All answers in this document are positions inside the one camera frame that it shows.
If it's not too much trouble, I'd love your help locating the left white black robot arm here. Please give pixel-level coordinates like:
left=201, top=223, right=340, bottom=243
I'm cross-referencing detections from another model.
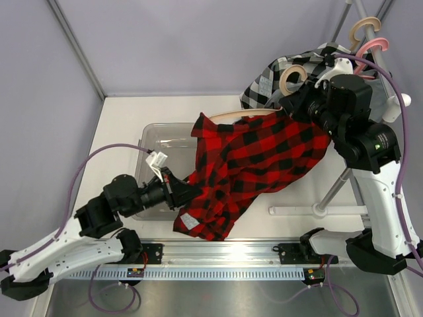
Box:
left=1, top=168, right=202, bottom=301

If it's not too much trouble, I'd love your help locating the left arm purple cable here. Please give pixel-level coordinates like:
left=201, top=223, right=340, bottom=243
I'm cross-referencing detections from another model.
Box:
left=0, top=144, right=156, bottom=313

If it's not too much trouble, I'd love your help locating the white slotted cable duct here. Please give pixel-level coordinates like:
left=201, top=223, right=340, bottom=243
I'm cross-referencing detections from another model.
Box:
left=68, top=267, right=305, bottom=281

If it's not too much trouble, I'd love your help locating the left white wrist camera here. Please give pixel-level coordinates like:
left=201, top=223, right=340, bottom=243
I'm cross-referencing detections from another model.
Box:
left=145, top=151, right=168, bottom=182

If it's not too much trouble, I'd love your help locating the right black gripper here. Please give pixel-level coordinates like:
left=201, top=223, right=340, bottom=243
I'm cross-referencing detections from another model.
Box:
left=282, top=75, right=346, bottom=141

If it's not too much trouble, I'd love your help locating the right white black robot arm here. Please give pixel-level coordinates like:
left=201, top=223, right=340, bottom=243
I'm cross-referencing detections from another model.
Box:
left=278, top=74, right=422, bottom=275

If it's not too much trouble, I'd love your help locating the black white plaid shirt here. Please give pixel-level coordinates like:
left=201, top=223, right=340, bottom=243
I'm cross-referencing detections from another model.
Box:
left=240, top=42, right=351, bottom=110

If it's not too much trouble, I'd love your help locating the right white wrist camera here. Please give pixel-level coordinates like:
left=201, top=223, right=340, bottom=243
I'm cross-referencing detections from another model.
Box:
left=315, top=57, right=354, bottom=88

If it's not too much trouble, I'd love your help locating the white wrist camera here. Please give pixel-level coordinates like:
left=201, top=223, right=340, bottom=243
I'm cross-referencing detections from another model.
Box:
left=315, top=57, right=354, bottom=88
left=145, top=151, right=168, bottom=182

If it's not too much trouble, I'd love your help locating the clear plastic bin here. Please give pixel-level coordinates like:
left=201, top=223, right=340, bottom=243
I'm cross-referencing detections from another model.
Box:
left=134, top=122, right=199, bottom=221

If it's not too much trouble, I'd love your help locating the red black plaid shirt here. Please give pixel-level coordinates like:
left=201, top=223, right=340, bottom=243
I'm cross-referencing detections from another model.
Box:
left=173, top=111, right=331, bottom=241

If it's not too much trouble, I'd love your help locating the aluminium mounting rail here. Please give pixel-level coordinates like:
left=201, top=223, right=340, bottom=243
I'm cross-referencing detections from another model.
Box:
left=42, top=240, right=403, bottom=267

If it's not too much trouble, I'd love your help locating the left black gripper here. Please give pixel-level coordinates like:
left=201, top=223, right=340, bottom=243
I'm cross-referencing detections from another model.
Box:
left=122, top=167, right=204, bottom=219

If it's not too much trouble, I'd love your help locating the pink plastic hanger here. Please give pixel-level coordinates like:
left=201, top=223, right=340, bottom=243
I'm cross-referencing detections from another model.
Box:
left=354, top=37, right=389, bottom=75

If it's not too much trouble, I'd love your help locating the grey shirt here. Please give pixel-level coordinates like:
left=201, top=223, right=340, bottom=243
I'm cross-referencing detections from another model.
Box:
left=365, top=79, right=387, bottom=122

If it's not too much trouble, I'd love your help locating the silver clothes rack pole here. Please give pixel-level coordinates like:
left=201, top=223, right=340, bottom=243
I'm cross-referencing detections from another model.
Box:
left=269, top=1, right=401, bottom=217

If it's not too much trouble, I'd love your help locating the beige wooden hanger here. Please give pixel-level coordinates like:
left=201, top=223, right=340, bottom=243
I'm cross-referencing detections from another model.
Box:
left=210, top=63, right=308, bottom=123

